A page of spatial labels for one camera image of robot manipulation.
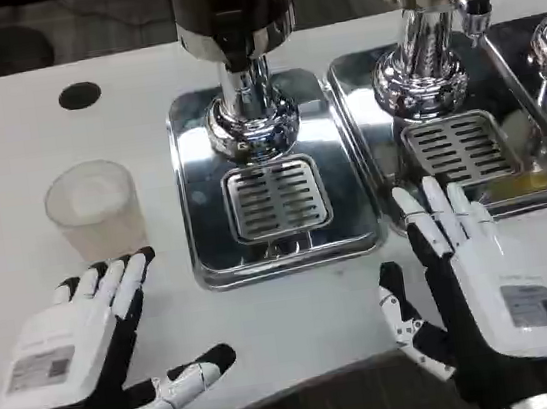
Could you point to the steel drip grid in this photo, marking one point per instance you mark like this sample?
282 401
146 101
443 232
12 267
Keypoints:
460 149
277 196

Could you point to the clear-tank drink dispenser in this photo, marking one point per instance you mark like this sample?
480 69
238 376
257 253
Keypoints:
426 43

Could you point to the clear ribbed glass cup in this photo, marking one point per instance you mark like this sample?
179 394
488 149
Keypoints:
95 208

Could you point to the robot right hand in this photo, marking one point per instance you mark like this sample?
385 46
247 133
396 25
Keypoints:
487 297

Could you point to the steel drip tray base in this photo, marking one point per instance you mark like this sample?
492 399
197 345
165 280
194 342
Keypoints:
373 116
512 62
200 184

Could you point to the dark-tank drink dispenser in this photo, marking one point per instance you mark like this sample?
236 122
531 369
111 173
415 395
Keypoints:
235 28

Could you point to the black round counter grommet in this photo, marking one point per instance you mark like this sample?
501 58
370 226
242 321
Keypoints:
79 96

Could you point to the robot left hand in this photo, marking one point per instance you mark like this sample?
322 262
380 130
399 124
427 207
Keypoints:
64 338

